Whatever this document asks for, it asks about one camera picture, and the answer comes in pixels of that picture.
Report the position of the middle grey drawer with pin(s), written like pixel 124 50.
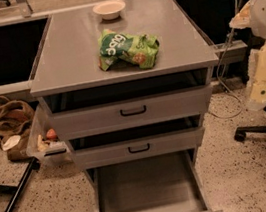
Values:
pixel 137 142

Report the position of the bottom grey drawer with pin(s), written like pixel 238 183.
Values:
pixel 163 183

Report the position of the top grey drawer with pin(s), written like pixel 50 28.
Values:
pixel 129 113

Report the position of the white ceramic bowl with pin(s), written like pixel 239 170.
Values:
pixel 109 10

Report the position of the black stand leg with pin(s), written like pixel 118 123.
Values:
pixel 17 190

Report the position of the brown paper bag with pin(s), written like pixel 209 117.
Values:
pixel 16 117

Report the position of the red fruit in bin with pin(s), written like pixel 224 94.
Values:
pixel 51 135

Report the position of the clear plastic bin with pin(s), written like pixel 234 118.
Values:
pixel 47 150

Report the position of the grey drawer cabinet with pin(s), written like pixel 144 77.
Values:
pixel 128 97

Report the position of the green rice chip bag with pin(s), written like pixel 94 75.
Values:
pixel 140 50

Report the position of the grey drawer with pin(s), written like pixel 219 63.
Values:
pixel 163 183
pixel 137 142
pixel 129 113

